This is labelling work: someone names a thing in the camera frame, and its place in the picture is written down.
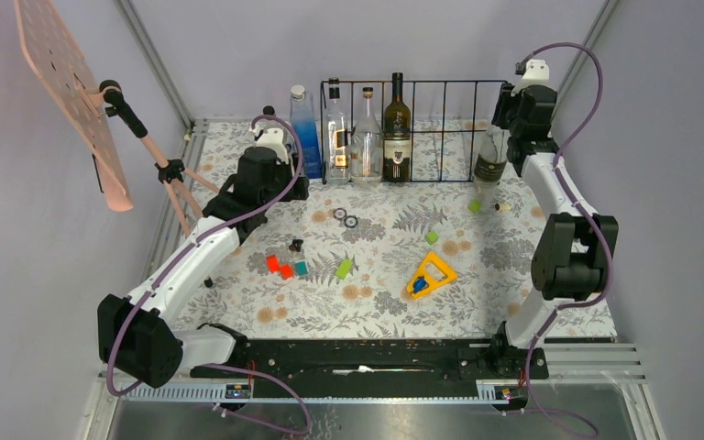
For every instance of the pink tripod stand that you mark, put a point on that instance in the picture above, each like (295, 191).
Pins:
(171, 172)

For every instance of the blue glass bottle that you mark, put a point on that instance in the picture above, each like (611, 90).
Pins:
(304, 124)

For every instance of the long green block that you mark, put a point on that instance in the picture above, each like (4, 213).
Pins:
(345, 267)

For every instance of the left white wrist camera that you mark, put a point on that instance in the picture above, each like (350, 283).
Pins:
(276, 139)

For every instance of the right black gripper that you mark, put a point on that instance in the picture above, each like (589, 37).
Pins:
(503, 100)

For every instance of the teal block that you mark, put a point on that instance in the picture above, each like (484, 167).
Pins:
(301, 268)

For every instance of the small black knob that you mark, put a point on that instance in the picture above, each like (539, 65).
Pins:
(296, 245)

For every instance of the pink pegboard panel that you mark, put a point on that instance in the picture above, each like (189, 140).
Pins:
(54, 56)

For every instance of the clear bottle cork stopper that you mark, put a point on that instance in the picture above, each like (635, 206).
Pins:
(367, 151)

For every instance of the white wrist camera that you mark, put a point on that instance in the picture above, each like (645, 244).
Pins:
(532, 72)
(276, 139)

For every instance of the poker chip fifty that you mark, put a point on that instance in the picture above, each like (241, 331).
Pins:
(350, 221)

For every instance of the red block pair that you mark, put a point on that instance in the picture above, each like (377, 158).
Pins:
(274, 266)

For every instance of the green cube centre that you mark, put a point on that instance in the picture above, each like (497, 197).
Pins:
(431, 237)

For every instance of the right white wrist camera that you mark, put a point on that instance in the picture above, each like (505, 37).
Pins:
(532, 72)

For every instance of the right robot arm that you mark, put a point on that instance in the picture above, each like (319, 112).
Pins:
(572, 259)

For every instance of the clear bottle black cap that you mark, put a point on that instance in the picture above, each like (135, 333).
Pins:
(337, 160)

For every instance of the dark green wine bottle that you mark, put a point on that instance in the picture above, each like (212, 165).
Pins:
(397, 140)

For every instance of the floral table mat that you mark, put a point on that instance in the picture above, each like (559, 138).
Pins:
(490, 251)

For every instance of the clear bottle gold band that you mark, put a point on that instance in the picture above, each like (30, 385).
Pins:
(265, 123)

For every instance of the green cube near rack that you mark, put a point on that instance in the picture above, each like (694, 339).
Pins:
(474, 206)

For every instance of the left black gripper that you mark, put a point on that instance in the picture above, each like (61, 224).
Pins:
(298, 191)

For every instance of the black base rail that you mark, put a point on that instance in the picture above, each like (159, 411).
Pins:
(359, 369)

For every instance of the poker chip ten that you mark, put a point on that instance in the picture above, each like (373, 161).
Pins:
(341, 214)

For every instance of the yellow triangle frame toy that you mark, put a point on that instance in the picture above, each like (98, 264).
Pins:
(437, 273)

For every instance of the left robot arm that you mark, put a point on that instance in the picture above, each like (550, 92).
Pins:
(134, 331)

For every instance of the black wire wine rack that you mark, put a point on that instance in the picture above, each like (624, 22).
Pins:
(449, 118)

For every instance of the clear bottle black label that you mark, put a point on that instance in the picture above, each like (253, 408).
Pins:
(491, 159)

